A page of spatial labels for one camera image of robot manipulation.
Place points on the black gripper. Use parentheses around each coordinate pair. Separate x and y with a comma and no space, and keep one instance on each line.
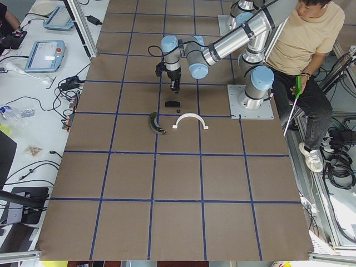
(173,75)

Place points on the black power adapter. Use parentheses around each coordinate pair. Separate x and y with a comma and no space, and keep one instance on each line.
(94,20)

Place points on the near blue teach pendant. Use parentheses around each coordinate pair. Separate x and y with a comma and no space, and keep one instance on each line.
(45,56)

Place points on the person in beige shirt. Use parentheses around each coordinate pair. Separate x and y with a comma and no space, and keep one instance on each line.
(300,50)

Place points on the brown paper mat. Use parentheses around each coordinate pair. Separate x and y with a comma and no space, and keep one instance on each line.
(125,193)

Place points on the white curved plastic bracket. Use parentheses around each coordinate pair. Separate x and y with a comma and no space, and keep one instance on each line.
(190,117)

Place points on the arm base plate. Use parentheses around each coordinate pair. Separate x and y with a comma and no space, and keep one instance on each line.
(242,107)
(226,24)

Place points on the black laptop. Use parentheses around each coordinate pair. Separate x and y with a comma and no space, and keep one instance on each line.
(7,152)

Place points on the green curved brake shoe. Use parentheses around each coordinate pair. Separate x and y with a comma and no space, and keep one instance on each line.
(154,124)

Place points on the blue teach pendant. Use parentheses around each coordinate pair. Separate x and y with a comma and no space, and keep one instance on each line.
(59,20)
(45,56)

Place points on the black brake pad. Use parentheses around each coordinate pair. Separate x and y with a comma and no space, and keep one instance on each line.
(172,104)

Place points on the far blue teach pendant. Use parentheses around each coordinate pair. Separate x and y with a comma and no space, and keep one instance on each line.
(59,20)

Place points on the green handled grabber tool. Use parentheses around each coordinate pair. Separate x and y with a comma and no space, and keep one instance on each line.
(297,93)

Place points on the clear plastic water bottle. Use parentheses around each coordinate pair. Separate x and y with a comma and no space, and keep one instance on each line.
(13,117)

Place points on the aluminium frame post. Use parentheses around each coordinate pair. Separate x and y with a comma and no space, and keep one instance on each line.
(78,18)

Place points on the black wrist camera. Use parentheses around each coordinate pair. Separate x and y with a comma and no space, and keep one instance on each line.
(160,68)

